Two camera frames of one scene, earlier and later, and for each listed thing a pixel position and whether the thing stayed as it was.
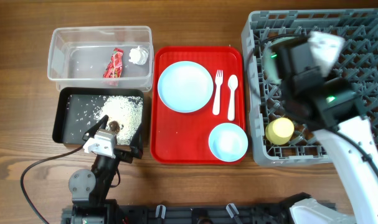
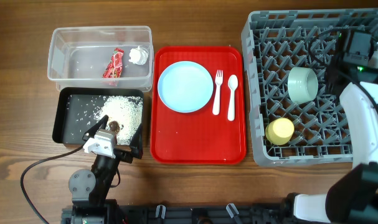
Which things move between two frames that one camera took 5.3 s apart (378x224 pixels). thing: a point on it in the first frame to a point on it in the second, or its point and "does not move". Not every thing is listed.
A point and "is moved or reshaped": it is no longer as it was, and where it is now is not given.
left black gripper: (135, 149) does not move
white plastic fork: (218, 78) does not move
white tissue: (139, 55) does not move
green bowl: (270, 65) is moved or reshaped
